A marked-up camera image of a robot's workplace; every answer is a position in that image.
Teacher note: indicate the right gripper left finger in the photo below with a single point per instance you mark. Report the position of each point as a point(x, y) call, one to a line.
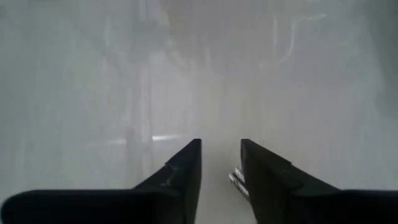
point(180, 186)

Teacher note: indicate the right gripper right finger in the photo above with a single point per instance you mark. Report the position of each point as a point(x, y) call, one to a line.
point(273, 186)

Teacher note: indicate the silver battery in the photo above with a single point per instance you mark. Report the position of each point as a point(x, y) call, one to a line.
point(237, 182)

